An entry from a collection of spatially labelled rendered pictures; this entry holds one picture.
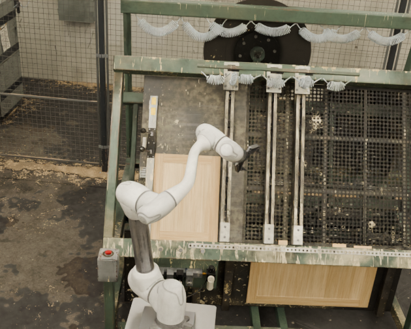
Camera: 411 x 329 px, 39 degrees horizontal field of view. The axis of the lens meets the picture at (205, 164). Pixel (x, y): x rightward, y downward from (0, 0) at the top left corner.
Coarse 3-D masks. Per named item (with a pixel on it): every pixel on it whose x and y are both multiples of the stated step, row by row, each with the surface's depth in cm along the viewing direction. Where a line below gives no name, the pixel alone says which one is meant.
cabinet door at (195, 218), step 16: (160, 160) 383; (176, 160) 384; (208, 160) 385; (160, 176) 382; (176, 176) 383; (208, 176) 384; (160, 192) 381; (192, 192) 382; (208, 192) 382; (176, 208) 380; (192, 208) 381; (208, 208) 381; (160, 224) 378; (176, 224) 379; (192, 224) 379; (208, 224) 380; (192, 240) 378; (208, 240) 378
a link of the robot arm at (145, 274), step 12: (120, 192) 291; (132, 192) 286; (120, 204) 294; (132, 204) 285; (132, 216) 292; (132, 228) 300; (144, 228) 300; (132, 240) 305; (144, 240) 304; (144, 252) 308; (144, 264) 312; (156, 264) 323; (132, 276) 319; (144, 276) 315; (156, 276) 318; (132, 288) 324; (144, 288) 317; (144, 300) 322
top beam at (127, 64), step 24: (144, 72) 387; (168, 72) 384; (192, 72) 384; (216, 72) 384; (240, 72) 385; (264, 72) 386; (288, 72) 387; (360, 72) 389; (384, 72) 390; (408, 72) 391
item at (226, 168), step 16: (224, 64) 385; (224, 80) 383; (224, 112) 386; (224, 128) 383; (224, 160) 380; (224, 176) 379; (224, 192) 377; (224, 208) 377; (224, 224) 375; (224, 240) 373
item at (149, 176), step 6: (150, 96) 386; (156, 96) 387; (150, 102) 386; (156, 102) 386; (150, 108) 385; (156, 108) 386; (150, 114) 385; (156, 114) 385; (150, 120) 384; (156, 120) 385; (150, 126) 384; (156, 126) 386; (150, 162) 381; (150, 168) 380; (150, 174) 380; (150, 180) 379; (150, 186) 379; (150, 228) 375; (150, 234) 377
